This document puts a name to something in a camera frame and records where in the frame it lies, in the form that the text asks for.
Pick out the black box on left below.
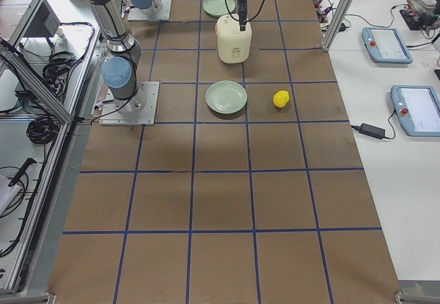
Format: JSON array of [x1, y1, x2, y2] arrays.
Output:
[[23, 0, 61, 38]]

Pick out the brown grid paper mat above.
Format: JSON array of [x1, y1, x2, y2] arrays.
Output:
[[48, 0, 399, 303]]

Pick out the black power adapter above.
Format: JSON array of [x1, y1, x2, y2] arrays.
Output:
[[359, 123, 386, 140]]

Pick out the green plate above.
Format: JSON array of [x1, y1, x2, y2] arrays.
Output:
[[203, 0, 236, 17], [205, 80, 248, 114]]

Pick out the aluminium frame post right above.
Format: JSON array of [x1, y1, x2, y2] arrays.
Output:
[[322, 0, 353, 52]]

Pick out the blue teach pendant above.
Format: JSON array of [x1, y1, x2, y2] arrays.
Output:
[[362, 27, 413, 65], [390, 85, 439, 138]]

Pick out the black cable coil upper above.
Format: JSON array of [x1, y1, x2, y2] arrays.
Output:
[[42, 51, 85, 94]]

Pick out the green plate far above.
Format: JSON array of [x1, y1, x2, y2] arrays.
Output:
[[203, 0, 236, 17]]

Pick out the yellow lemon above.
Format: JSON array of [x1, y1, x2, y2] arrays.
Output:
[[272, 90, 290, 109]]

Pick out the cream white rice cooker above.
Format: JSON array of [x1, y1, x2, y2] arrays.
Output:
[[215, 14, 252, 64]]

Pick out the black device with cables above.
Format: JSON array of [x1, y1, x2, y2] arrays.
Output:
[[399, 8, 439, 37]]

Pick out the aluminium frame left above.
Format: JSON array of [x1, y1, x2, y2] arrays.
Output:
[[0, 0, 80, 294]]

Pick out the black cable coil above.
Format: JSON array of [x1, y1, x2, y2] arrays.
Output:
[[26, 115, 58, 146], [42, 51, 85, 94]]

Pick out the upper blue teach pendant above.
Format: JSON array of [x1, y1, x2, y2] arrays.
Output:
[[362, 27, 413, 65]]

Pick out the black cable coil lower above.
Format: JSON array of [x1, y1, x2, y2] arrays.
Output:
[[26, 115, 58, 146]]

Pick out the lower blue teach pendant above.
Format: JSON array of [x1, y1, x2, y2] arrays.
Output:
[[390, 85, 439, 138]]

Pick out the green plate near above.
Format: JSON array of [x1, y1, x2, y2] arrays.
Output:
[[205, 80, 248, 114]]

